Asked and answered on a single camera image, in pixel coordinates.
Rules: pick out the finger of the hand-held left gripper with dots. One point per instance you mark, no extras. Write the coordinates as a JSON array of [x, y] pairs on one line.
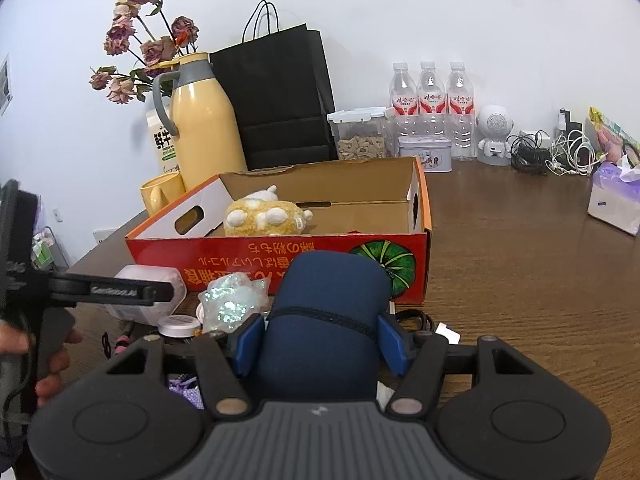
[[162, 291]]

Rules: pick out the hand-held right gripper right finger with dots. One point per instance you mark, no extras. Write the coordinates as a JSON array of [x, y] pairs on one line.
[[392, 346]]

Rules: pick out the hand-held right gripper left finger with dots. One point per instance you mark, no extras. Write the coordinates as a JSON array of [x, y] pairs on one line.
[[248, 345]]

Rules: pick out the iridescent plastic bag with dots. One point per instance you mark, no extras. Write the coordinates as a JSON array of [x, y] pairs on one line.
[[232, 305]]

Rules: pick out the small white tag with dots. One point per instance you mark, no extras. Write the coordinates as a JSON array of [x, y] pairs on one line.
[[447, 334]]

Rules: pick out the navy zip pouch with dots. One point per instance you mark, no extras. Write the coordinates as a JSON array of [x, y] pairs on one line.
[[325, 310]]

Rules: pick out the purple knit cloth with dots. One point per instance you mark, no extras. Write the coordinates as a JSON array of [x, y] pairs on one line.
[[185, 392]]

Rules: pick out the red cardboard box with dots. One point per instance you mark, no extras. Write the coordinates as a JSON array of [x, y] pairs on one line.
[[300, 260]]

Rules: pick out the person's left hand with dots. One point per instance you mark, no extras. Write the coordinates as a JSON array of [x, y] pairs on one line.
[[50, 385]]

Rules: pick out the white storage rack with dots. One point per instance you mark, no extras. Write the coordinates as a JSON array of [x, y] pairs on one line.
[[47, 250]]

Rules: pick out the yellow mug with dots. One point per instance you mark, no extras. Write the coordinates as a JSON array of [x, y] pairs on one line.
[[160, 192]]

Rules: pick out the yellow plush toy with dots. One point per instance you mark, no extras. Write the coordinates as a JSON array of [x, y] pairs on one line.
[[265, 217]]

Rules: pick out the white milk carton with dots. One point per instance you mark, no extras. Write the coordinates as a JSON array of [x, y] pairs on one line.
[[160, 145]]

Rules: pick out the yellow thermos jug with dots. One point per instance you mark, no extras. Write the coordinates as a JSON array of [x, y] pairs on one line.
[[205, 130]]

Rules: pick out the white tin box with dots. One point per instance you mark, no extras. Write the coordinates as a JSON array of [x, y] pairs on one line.
[[425, 155]]

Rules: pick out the clear snack container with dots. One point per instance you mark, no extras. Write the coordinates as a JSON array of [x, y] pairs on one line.
[[362, 140]]

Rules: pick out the black paper bag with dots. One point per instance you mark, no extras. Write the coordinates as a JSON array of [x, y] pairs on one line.
[[280, 95]]

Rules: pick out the dried flower bouquet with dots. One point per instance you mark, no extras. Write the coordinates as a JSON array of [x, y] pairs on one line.
[[152, 50]]

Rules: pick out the white robot speaker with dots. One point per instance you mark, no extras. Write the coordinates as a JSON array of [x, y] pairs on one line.
[[494, 130]]

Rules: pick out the purple tissue pack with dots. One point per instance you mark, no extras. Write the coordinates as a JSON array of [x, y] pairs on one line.
[[612, 200]]

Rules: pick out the black charger stand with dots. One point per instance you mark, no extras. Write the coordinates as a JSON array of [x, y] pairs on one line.
[[567, 122]]

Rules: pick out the colourful snack packet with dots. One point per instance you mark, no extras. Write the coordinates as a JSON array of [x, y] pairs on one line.
[[617, 135]]

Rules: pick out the white wall socket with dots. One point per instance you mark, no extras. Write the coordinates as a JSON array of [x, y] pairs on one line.
[[57, 215]]

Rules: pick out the wall picture frame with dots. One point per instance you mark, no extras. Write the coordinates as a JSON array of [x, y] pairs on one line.
[[5, 85]]

